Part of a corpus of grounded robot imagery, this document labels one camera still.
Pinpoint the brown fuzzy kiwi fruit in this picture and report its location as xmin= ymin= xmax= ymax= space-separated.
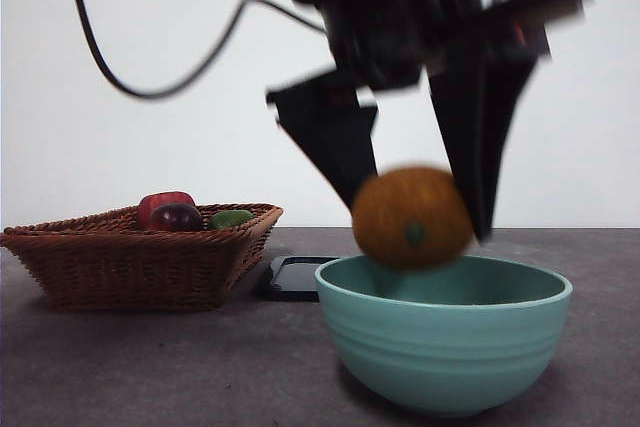
xmin=351 ymin=162 xmax=476 ymax=271

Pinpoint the teal ribbed bowl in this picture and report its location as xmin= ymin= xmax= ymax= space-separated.
xmin=314 ymin=254 xmax=574 ymax=419

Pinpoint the green vegetable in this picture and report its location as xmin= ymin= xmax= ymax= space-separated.
xmin=206 ymin=209 xmax=257 ymax=232

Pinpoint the dark rectangular tray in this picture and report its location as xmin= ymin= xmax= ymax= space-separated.
xmin=256 ymin=255 xmax=335 ymax=304

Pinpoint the dark purple round fruit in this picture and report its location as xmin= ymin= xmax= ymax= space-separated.
xmin=149 ymin=203 xmax=205 ymax=233

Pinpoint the red bell pepper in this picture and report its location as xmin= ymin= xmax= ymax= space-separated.
xmin=137 ymin=191 xmax=198 ymax=231

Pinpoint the brown wicker basket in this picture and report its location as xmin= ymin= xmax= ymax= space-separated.
xmin=0 ymin=203 xmax=285 ymax=313

